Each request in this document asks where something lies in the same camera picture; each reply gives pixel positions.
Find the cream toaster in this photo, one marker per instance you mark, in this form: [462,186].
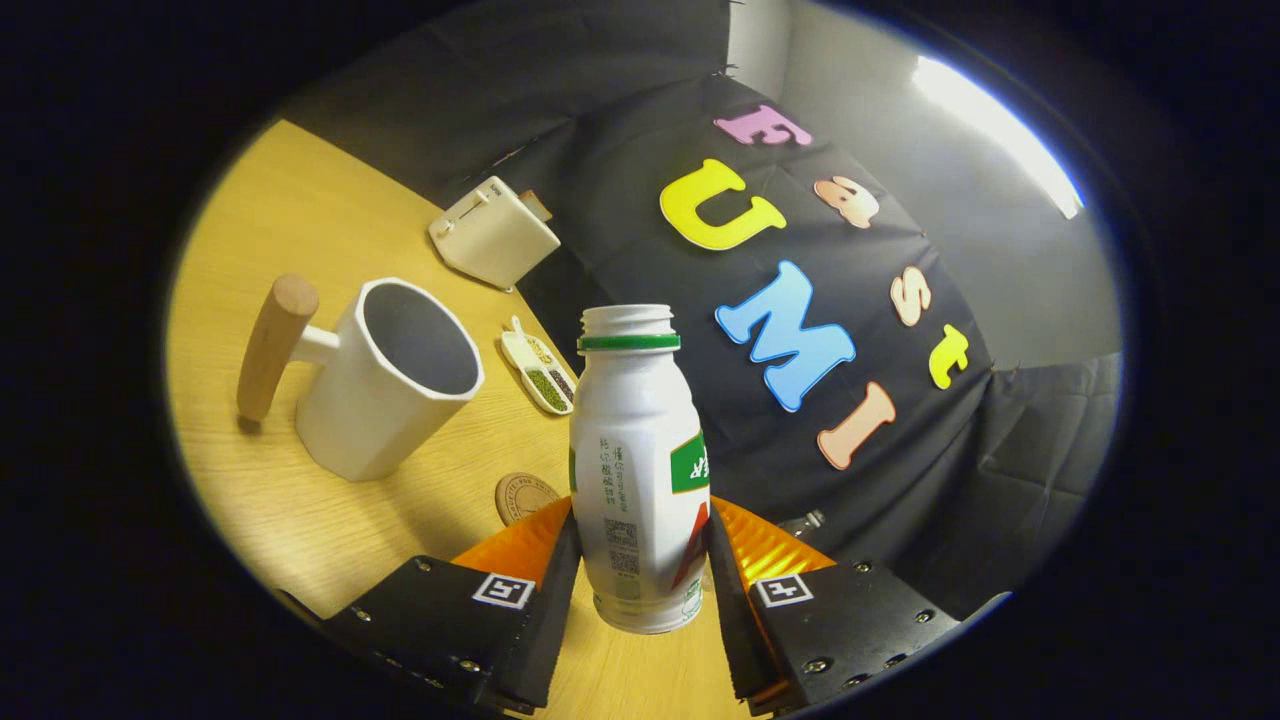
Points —
[495,240]

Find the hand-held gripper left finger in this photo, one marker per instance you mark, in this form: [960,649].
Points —
[545,640]

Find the ceiling light panel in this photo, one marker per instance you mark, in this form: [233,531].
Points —
[1000,130]

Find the round cork coaster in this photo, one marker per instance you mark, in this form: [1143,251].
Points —
[520,495]

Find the white divided bean dish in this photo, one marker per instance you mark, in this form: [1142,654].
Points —
[543,380]

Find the white juice bottle green label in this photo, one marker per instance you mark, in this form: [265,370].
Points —
[635,420]

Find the black backdrop cloth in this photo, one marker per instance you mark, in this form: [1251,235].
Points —
[620,200]

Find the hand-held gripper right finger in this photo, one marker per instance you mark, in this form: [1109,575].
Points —
[740,640]

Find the brown toast slice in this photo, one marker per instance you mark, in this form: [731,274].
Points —
[538,205]

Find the wooden table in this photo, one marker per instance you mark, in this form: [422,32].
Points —
[300,220]

